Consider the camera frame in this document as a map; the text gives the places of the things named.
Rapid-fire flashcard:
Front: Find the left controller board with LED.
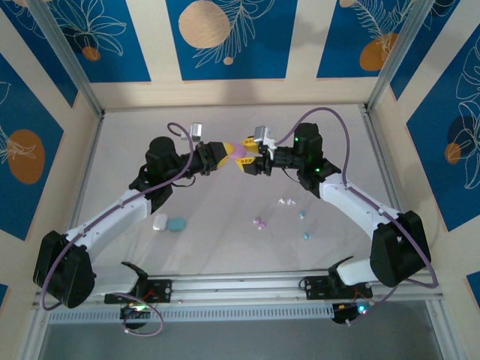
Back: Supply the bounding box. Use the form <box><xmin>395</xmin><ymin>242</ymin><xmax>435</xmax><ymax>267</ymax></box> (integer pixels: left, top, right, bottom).
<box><xmin>118</xmin><ymin>303</ymin><xmax>150</xmax><ymax>332</ymax></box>

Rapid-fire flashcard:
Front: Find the controller board with led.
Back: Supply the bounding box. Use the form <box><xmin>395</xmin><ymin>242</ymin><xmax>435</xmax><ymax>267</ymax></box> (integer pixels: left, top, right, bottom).
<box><xmin>118</xmin><ymin>303</ymin><xmax>150</xmax><ymax>332</ymax></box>
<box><xmin>331</xmin><ymin>299</ymin><xmax>373</xmax><ymax>326</ymax></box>

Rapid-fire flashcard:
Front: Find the right controller board with LED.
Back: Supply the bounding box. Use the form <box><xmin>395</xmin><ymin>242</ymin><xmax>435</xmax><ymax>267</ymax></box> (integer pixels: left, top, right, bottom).
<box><xmin>331</xmin><ymin>299</ymin><xmax>373</xmax><ymax>326</ymax></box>

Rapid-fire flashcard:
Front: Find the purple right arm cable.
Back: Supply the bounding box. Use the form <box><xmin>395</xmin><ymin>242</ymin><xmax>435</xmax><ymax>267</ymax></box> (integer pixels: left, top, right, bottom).
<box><xmin>275</xmin><ymin>107</ymin><xmax>439</xmax><ymax>312</ymax></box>

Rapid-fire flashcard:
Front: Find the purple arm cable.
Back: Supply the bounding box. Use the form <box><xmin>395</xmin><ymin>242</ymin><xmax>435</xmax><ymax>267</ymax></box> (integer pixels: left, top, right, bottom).
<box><xmin>275</xmin><ymin>107</ymin><xmax>439</xmax><ymax>312</ymax></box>
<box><xmin>40</xmin><ymin>121</ymin><xmax>197</xmax><ymax>337</ymax></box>

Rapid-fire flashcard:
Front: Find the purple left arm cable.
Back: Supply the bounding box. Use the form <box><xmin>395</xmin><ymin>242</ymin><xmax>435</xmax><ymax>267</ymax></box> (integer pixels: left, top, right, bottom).
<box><xmin>40</xmin><ymin>121</ymin><xmax>197</xmax><ymax>337</ymax></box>

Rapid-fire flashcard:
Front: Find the aluminium right side rail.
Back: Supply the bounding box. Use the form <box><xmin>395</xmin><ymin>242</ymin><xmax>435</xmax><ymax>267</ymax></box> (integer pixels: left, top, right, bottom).
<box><xmin>359</xmin><ymin>103</ymin><xmax>461</xmax><ymax>360</ymax></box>

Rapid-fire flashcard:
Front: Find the aluminium left side rail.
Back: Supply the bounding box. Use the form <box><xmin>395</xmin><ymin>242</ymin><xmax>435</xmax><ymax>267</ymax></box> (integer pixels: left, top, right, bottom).
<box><xmin>20</xmin><ymin>110</ymin><xmax>106</xmax><ymax>360</ymax></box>

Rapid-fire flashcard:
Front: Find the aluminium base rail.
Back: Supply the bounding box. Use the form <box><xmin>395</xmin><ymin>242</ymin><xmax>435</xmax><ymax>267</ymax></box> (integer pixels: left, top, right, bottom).
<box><xmin>32</xmin><ymin>270</ymin><xmax>446</xmax><ymax>311</ymax></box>

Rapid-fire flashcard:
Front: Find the aluminium right frame post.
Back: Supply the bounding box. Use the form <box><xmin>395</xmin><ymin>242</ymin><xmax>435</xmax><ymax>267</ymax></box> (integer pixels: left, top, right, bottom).
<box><xmin>364</xmin><ymin>0</ymin><xmax>439</xmax><ymax>113</ymax></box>

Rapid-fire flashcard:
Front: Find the aluminium frame post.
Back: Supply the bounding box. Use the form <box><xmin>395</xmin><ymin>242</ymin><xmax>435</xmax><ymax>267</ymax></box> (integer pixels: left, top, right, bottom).
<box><xmin>26</xmin><ymin>0</ymin><xmax>106</xmax><ymax>118</ymax></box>
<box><xmin>364</xmin><ymin>0</ymin><xmax>439</xmax><ymax>113</ymax></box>

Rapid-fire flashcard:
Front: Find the aluminium left frame post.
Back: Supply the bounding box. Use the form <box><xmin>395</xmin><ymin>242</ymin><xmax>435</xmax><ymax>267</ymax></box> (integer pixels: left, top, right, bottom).
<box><xmin>26</xmin><ymin>0</ymin><xmax>106</xmax><ymax>118</ymax></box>

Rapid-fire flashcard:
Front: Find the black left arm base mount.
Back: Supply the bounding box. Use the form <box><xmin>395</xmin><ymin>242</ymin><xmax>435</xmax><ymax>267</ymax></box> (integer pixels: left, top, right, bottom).
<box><xmin>103</xmin><ymin>277</ymin><xmax>174</xmax><ymax>305</ymax></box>

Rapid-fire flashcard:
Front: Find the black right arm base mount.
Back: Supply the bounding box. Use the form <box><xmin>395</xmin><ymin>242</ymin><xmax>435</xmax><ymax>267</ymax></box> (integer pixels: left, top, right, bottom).
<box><xmin>299</xmin><ymin>275</ymin><xmax>374</xmax><ymax>301</ymax></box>

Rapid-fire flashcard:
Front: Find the grey slotted cable duct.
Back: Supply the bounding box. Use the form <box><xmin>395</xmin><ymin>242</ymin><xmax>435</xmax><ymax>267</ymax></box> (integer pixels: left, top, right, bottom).
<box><xmin>47</xmin><ymin>304</ymin><xmax>335</xmax><ymax>324</ymax></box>

